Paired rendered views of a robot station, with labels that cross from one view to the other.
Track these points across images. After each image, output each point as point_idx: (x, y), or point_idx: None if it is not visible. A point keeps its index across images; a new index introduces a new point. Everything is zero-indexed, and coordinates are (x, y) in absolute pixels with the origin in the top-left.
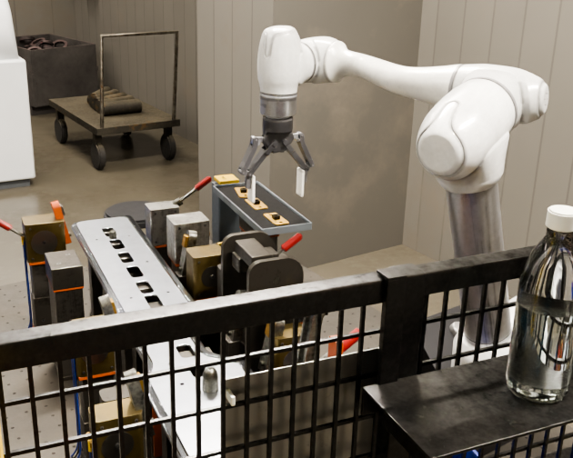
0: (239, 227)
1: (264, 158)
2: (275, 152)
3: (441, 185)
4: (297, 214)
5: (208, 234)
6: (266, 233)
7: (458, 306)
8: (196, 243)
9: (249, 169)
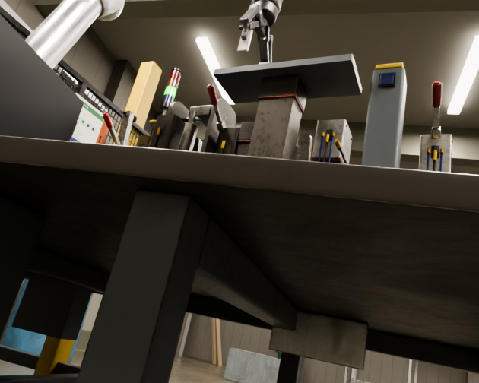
0: (302, 112)
1: (259, 45)
2: (257, 35)
3: (101, 17)
4: (240, 68)
5: (315, 134)
6: (219, 98)
7: (38, 57)
8: (298, 141)
9: (264, 60)
